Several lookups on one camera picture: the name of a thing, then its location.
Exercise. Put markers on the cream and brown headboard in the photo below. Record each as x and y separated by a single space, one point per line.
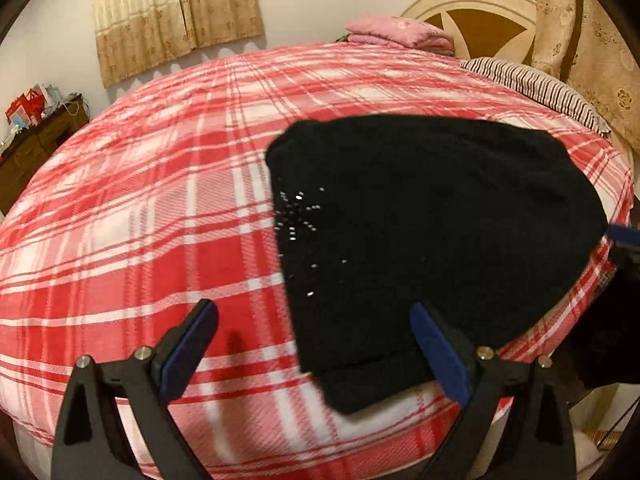
490 20

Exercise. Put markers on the striped pillow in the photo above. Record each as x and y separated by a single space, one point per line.
540 87

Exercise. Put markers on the red gift bags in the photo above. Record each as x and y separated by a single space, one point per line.
27 107

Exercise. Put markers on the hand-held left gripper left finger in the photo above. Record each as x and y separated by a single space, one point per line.
185 355

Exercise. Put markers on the beige patterned window curtain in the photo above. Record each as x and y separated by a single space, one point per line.
170 15

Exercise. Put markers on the red plaid blanket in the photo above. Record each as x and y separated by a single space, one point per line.
150 210

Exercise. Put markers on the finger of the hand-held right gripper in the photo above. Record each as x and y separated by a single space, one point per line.
624 236

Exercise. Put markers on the dark wooden desk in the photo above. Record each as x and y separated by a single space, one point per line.
35 155

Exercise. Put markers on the black pants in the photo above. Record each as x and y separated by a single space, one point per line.
425 220

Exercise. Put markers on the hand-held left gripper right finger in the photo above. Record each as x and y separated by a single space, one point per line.
440 355

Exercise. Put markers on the pink folded blanket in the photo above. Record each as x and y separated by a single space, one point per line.
395 32

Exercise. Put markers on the beige floral drape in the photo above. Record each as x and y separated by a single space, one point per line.
580 35

